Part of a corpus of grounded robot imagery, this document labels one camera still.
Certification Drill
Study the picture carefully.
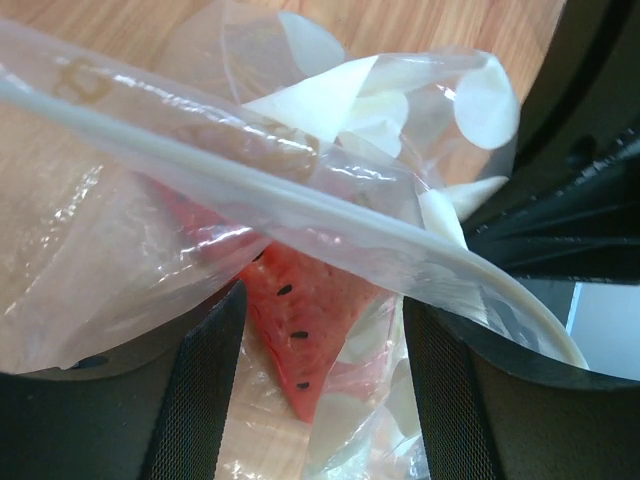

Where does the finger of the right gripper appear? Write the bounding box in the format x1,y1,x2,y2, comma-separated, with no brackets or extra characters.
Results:
465,164,639,285

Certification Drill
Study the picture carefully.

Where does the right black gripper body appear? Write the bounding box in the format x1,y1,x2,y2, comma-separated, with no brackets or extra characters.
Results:
509,0,640,201

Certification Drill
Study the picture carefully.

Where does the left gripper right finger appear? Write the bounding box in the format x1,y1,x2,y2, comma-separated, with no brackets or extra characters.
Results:
403,298,639,479

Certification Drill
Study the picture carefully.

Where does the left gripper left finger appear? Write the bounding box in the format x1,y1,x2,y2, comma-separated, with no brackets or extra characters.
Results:
1,282,247,479

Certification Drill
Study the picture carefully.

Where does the red watermelon slice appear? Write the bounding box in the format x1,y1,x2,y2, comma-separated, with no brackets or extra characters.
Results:
150,181,381,423

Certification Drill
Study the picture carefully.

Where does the polka dot zip bag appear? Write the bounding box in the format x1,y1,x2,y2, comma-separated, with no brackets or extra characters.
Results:
1,1,585,479

